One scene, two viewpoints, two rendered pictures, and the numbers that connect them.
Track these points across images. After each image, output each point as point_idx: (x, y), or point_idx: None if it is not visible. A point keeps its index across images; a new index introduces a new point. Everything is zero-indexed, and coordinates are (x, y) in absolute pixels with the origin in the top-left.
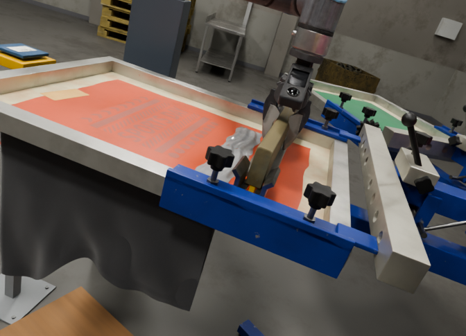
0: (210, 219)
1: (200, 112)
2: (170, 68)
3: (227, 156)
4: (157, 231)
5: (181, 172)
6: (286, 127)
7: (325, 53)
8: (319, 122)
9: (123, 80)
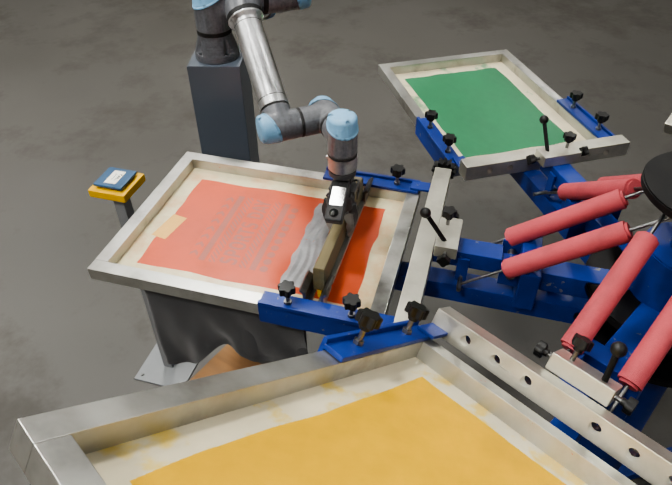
0: (292, 324)
1: (281, 198)
2: (246, 129)
3: (290, 290)
4: (267, 324)
5: (267, 298)
6: (342, 226)
7: (354, 170)
8: (392, 177)
9: (206, 177)
